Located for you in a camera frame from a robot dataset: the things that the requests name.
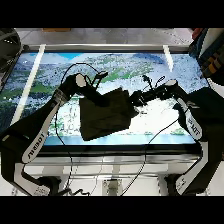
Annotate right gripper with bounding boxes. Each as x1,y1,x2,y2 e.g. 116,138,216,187
129,88,151,108

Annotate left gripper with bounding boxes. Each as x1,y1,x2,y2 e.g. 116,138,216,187
83,83,106,105

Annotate dark green pants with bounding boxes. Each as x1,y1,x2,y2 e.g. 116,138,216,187
78,87,140,142

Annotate heap of clothes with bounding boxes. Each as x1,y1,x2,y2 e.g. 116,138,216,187
187,27,224,86

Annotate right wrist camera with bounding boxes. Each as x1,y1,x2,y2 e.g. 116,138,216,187
141,74,155,93

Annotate black cable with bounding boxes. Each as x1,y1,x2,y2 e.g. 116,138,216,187
54,62,100,197
120,118,183,197

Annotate silver frame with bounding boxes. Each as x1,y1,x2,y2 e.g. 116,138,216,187
0,43,224,197

